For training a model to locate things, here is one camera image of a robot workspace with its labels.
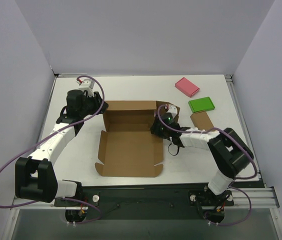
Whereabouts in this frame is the large brown cardboard box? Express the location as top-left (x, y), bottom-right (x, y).
top-left (95, 100), bottom-right (166, 178)

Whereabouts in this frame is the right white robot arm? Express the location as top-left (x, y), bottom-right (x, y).
top-left (150, 111), bottom-right (257, 196)

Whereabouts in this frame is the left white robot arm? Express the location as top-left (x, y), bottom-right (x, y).
top-left (15, 89), bottom-right (109, 206)

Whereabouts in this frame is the small brown cardboard box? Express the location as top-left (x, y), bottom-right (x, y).
top-left (190, 111), bottom-right (214, 131)

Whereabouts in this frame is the green paper box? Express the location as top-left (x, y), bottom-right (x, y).
top-left (188, 96), bottom-right (215, 113)

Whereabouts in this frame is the pink paper box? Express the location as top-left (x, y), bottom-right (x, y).
top-left (174, 77), bottom-right (200, 98)

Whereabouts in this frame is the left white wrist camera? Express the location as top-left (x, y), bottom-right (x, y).
top-left (76, 78), bottom-right (95, 97)

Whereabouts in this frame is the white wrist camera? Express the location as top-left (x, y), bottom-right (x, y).
top-left (76, 78), bottom-right (95, 97)
top-left (164, 104), bottom-right (178, 119)

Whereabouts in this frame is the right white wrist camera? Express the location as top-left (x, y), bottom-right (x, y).
top-left (164, 104), bottom-right (178, 119)

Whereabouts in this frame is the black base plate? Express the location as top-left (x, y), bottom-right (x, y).
top-left (54, 183), bottom-right (234, 220)

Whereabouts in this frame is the aluminium frame rail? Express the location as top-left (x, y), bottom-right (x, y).
top-left (10, 73), bottom-right (282, 211)

